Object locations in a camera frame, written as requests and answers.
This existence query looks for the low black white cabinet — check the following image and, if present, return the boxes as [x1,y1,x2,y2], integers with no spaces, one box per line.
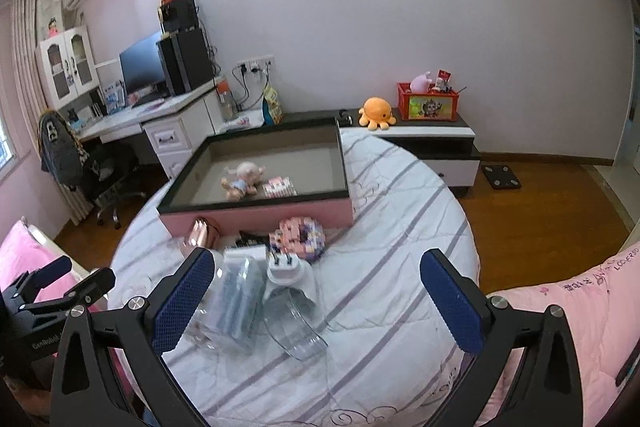
[280,107,482,198]

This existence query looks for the bottle with orange cap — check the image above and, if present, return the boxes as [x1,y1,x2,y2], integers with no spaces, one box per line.
[216,81,238,120]

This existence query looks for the black computer tower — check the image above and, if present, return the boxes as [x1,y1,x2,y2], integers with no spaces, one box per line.
[156,27,216,96]

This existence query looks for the black bathroom scale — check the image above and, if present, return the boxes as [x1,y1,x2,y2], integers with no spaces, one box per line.
[481,164,522,191]

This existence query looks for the rose gold round box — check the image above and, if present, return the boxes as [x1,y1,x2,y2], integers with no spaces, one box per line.
[181,217,222,258]

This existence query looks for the dark shallow tray box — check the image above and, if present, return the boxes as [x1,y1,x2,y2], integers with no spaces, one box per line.
[156,117,355,239]

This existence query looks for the white plug charger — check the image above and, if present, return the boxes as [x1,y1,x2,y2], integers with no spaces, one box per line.
[266,252,307,285]

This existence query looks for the pink doughnut block toy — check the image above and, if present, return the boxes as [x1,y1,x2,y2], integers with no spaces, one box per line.
[268,217,326,264]

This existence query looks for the small doll in blue dress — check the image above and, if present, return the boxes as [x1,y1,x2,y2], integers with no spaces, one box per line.
[221,162,265,202]

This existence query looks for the white hutch cabinet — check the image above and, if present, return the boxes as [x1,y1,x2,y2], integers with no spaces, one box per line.
[39,25,100,111]

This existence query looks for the yellow blue snack bag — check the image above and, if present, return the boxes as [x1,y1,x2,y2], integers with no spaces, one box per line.
[262,84,284,125]

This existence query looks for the clear glass bottle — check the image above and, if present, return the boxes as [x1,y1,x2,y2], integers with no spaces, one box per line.
[263,294,330,362]

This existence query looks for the white desk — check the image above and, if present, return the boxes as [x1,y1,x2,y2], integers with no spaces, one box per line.
[75,77,226,182]

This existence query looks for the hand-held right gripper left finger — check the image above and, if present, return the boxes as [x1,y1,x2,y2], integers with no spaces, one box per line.
[50,247,217,427]

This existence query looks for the white wall outlet strip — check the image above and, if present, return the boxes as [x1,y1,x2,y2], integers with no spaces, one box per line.
[237,54,276,75]

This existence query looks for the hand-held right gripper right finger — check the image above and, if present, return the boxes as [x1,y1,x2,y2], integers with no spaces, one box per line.
[419,249,584,427]

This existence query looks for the clear plastic jar with packets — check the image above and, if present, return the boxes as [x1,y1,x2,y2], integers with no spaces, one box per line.
[187,247,268,353]

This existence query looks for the black office chair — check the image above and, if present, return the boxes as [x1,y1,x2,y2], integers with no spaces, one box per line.
[75,142,148,230]

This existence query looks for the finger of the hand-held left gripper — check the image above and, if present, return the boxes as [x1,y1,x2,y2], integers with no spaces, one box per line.
[1,255,74,304]
[22,268,117,317]

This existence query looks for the blue white boxes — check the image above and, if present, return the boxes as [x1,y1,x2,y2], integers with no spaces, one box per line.
[97,79,126,115]

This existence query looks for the black computer monitor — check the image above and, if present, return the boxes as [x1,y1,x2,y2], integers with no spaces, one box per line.
[118,31,168,100]

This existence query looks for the black box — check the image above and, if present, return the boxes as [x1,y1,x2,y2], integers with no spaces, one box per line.
[159,0,200,32]

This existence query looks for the pink pillow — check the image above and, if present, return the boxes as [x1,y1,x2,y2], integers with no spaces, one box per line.
[0,219,66,308]

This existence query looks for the black power cable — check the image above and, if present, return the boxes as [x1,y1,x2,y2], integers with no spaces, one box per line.
[231,63,252,112]

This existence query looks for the orange octopus plush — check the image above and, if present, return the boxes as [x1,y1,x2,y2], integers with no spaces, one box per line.
[358,97,397,130]

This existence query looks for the red storage crate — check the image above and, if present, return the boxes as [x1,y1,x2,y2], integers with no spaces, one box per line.
[397,82,460,122]

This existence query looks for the pink blanket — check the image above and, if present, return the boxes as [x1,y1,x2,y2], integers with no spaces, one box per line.
[485,242,640,427]

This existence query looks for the black patterned pouch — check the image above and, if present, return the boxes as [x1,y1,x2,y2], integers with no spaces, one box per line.
[235,231,273,250]

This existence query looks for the dark skull print jacket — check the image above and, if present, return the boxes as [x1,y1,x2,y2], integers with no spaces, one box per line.
[39,109,101,190]

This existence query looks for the small pink plush toy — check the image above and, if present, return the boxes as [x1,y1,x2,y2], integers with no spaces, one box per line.
[262,176,297,199]

